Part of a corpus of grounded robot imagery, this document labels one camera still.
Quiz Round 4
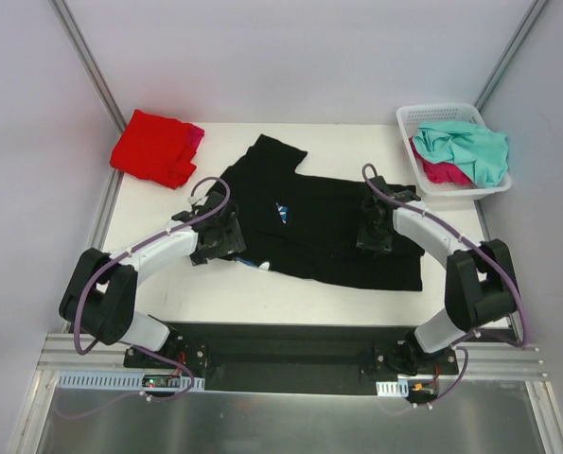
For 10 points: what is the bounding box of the white cable duct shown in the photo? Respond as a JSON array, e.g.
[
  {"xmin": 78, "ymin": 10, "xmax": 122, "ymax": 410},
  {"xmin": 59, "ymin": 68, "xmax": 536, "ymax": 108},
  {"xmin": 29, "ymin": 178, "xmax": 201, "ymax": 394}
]
[
  {"xmin": 376, "ymin": 380, "xmax": 409, "ymax": 398},
  {"xmin": 58, "ymin": 372, "xmax": 205, "ymax": 393}
]

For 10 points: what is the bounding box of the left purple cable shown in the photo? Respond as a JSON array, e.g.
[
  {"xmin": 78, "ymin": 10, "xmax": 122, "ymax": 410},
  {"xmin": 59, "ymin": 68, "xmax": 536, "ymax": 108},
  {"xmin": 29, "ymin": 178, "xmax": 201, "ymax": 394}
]
[{"xmin": 53, "ymin": 176, "xmax": 232, "ymax": 417}]

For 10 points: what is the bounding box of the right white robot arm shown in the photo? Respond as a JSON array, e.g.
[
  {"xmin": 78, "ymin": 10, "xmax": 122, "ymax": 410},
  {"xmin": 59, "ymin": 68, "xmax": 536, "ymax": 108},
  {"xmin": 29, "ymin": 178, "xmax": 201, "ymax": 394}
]
[{"xmin": 357, "ymin": 176, "xmax": 522, "ymax": 374}]

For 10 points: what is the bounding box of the right aluminium frame post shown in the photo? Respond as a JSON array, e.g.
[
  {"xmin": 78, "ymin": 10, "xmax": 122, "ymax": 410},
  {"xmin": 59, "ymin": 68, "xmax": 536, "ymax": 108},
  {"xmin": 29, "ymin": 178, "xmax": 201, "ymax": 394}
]
[{"xmin": 474, "ymin": 0, "xmax": 552, "ymax": 112}]

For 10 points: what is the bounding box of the aluminium frame post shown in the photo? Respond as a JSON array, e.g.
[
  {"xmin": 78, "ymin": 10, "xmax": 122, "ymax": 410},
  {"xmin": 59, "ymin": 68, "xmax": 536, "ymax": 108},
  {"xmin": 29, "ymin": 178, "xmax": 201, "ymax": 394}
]
[
  {"xmin": 49, "ymin": 0, "xmax": 131, "ymax": 138},
  {"xmin": 474, "ymin": 0, "xmax": 552, "ymax": 112}
]

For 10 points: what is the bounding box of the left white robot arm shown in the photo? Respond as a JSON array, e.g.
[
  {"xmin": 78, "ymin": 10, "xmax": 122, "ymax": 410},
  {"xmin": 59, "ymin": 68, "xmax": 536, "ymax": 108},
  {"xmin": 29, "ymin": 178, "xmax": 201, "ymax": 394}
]
[{"xmin": 59, "ymin": 192, "xmax": 245, "ymax": 368}]

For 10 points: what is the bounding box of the red t-shirt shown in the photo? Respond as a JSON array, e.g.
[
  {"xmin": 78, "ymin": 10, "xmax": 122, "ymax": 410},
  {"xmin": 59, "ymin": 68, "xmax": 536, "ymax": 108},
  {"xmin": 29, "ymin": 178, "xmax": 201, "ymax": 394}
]
[{"xmin": 110, "ymin": 110, "xmax": 198, "ymax": 189}]

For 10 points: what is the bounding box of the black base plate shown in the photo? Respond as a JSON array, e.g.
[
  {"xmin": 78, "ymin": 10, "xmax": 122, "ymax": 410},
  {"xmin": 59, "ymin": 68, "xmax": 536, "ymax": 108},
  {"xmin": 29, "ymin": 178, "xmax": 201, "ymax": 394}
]
[{"xmin": 123, "ymin": 323, "xmax": 458, "ymax": 395}]

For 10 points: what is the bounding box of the pink t-shirt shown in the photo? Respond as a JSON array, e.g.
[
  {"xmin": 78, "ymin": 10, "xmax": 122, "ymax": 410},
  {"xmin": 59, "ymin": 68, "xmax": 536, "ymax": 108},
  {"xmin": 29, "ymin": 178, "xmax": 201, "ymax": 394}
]
[{"xmin": 185, "ymin": 124, "xmax": 204, "ymax": 151}]

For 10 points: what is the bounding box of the left aluminium frame post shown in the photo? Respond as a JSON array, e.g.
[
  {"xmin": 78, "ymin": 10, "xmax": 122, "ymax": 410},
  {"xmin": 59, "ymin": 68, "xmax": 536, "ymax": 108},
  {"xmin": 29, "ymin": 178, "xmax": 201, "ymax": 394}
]
[{"xmin": 49, "ymin": 0, "xmax": 131, "ymax": 138}]

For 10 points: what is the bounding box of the white plastic basket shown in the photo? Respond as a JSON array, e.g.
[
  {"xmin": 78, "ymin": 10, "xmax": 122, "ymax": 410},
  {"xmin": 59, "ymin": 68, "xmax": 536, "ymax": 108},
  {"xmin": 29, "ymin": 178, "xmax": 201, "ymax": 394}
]
[{"xmin": 396, "ymin": 103, "xmax": 512, "ymax": 200}]

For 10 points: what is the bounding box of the black daisy t-shirt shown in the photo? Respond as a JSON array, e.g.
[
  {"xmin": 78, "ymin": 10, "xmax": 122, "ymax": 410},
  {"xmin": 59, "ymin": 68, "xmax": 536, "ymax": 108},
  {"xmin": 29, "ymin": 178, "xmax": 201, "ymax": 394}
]
[{"xmin": 221, "ymin": 135, "xmax": 424, "ymax": 291}]

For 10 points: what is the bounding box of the magenta t-shirt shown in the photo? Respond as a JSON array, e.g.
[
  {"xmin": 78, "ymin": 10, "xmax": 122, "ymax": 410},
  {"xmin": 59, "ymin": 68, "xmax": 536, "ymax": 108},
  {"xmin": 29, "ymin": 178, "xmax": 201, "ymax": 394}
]
[{"xmin": 421, "ymin": 161, "xmax": 471, "ymax": 185}]

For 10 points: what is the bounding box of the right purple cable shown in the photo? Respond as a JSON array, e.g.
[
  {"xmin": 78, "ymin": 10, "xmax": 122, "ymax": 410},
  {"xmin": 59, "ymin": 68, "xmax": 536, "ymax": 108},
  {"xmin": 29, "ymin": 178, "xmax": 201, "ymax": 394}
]
[{"xmin": 361, "ymin": 163, "xmax": 532, "ymax": 416}]

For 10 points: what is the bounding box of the left white cable duct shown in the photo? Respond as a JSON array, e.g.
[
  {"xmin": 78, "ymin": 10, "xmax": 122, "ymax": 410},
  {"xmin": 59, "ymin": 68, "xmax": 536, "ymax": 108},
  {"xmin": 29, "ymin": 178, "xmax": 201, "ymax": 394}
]
[{"xmin": 58, "ymin": 372, "xmax": 205, "ymax": 393}]

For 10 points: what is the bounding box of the right white cable duct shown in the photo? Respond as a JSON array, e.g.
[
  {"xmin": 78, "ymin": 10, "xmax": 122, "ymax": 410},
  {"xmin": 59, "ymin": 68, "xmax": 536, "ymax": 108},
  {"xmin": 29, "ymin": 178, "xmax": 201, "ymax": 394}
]
[{"xmin": 376, "ymin": 380, "xmax": 409, "ymax": 398}]

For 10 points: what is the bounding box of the purple cable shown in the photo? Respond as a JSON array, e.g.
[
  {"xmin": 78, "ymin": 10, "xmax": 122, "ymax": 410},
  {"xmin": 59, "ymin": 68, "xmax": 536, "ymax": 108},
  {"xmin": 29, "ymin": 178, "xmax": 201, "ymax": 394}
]
[
  {"xmin": 53, "ymin": 176, "xmax": 232, "ymax": 417},
  {"xmin": 361, "ymin": 163, "xmax": 532, "ymax": 416}
]

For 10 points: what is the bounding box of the teal t-shirt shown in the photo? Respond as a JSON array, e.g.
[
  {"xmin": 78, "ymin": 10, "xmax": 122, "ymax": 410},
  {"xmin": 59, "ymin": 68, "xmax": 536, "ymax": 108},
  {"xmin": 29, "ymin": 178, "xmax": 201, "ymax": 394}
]
[{"xmin": 409, "ymin": 121, "xmax": 509, "ymax": 188}]

